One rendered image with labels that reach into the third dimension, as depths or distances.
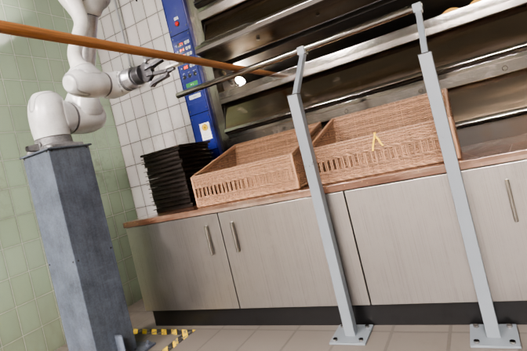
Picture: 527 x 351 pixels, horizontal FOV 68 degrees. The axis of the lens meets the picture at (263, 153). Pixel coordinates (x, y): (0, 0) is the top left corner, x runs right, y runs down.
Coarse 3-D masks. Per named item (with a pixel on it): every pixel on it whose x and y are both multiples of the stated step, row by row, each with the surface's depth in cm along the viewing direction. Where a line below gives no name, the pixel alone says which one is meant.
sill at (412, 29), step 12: (492, 0) 166; (504, 0) 164; (456, 12) 173; (468, 12) 171; (432, 24) 178; (384, 36) 188; (396, 36) 185; (348, 48) 196; (360, 48) 193; (312, 60) 205; (324, 60) 202; (288, 72) 212; (252, 84) 223; (264, 84) 220
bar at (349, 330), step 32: (352, 32) 158; (256, 64) 179; (288, 96) 149; (448, 128) 125; (448, 160) 126; (320, 192) 147; (320, 224) 149; (480, 256) 125; (480, 288) 126; (352, 320) 148
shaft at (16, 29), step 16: (0, 32) 92; (16, 32) 94; (32, 32) 97; (48, 32) 101; (64, 32) 106; (96, 48) 116; (112, 48) 120; (128, 48) 126; (144, 48) 133; (208, 64) 166; (224, 64) 177
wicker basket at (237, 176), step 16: (320, 128) 202; (240, 144) 226; (256, 144) 222; (272, 144) 216; (224, 160) 216; (240, 160) 226; (256, 160) 220; (272, 160) 167; (288, 160) 164; (192, 176) 188; (208, 176) 183; (224, 176) 179; (240, 176) 175; (256, 176) 172; (272, 176) 168; (288, 176) 209; (304, 176) 171; (208, 192) 197; (224, 192) 181; (240, 192) 176; (256, 192) 172; (272, 192) 168
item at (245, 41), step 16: (320, 0) 185; (336, 0) 186; (352, 0) 188; (368, 0) 190; (288, 16) 195; (304, 16) 197; (320, 16) 199; (336, 16) 201; (240, 32) 207; (256, 32) 206; (272, 32) 208; (288, 32) 211; (208, 48) 217; (224, 48) 219; (240, 48) 221; (256, 48) 224
